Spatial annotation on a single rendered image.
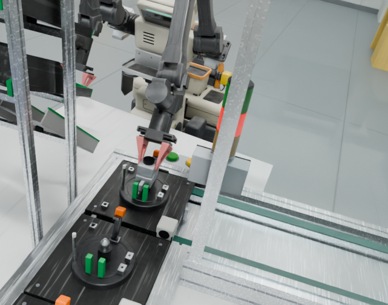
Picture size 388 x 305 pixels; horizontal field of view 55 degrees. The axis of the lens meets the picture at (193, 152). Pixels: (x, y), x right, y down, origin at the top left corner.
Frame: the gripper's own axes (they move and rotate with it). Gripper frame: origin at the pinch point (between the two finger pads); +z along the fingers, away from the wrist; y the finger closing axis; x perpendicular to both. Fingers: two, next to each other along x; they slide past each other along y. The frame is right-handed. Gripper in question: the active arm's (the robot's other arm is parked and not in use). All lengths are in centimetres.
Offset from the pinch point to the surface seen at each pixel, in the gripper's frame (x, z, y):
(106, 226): -4.1, 17.7, -4.8
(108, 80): 256, -87, -124
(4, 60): -29.9, -10.5, -26.9
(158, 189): 7.0, 5.2, 3.2
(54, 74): -19.2, -13.0, -22.2
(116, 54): 308, -133, -146
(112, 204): 1.7, 12.5, -6.7
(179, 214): 4.6, 10.3, 11.1
